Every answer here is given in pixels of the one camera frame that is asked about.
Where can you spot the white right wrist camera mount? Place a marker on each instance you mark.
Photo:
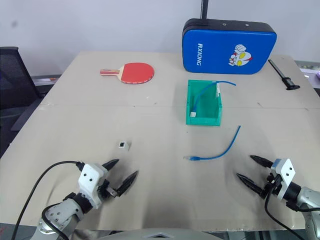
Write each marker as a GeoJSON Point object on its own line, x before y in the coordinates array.
{"type": "Point", "coordinates": [285, 172]}

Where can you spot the black mesh office chair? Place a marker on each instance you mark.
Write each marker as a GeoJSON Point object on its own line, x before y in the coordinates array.
{"type": "Point", "coordinates": [15, 77]}

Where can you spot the green plastic bin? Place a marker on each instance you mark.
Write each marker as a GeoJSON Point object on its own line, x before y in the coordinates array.
{"type": "Point", "coordinates": [207, 110]}

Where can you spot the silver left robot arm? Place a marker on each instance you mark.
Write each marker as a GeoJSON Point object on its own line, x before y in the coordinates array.
{"type": "Point", "coordinates": [62, 212]}

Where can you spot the grey low side shelf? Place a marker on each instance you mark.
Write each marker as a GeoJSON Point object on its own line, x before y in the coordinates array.
{"type": "Point", "coordinates": [46, 81]}

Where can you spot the silver robot torso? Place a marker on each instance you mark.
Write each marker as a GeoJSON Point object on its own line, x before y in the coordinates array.
{"type": "Point", "coordinates": [162, 235]}

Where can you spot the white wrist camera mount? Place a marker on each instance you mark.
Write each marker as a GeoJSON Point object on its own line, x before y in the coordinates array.
{"type": "Point", "coordinates": [90, 178]}
{"type": "Point", "coordinates": [285, 172]}

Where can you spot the black vertical pole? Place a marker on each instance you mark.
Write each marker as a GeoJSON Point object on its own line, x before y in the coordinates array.
{"type": "Point", "coordinates": [204, 8]}

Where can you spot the red table tennis paddle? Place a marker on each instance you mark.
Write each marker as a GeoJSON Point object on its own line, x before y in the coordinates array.
{"type": "Point", "coordinates": [137, 72]}

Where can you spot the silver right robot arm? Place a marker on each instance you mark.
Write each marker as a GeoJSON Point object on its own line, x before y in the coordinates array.
{"type": "Point", "coordinates": [308, 197]}

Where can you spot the cluttered grey side desk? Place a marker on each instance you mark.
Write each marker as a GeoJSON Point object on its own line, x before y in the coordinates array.
{"type": "Point", "coordinates": [311, 75]}

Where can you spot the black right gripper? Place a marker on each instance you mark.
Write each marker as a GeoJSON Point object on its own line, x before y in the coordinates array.
{"type": "Point", "coordinates": [273, 186]}

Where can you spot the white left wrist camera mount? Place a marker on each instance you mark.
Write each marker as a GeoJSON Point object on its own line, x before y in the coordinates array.
{"type": "Point", "coordinates": [90, 178]}

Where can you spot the black plastic caliper tool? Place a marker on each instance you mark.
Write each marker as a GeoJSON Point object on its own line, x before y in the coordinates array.
{"type": "Point", "coordinates": [283, 76]}

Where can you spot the small white connector block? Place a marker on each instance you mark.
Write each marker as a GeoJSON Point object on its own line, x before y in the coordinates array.
{"type": "Point", "coordinates": [124, 145]}

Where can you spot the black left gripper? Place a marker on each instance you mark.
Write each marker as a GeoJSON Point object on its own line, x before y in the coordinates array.
{"type": "Point", "coordinates": [106, 191]}

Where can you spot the blue RXIONG kick pad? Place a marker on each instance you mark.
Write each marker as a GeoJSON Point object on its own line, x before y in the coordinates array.
{"type": "Point", "coordinates": [215, 47]}

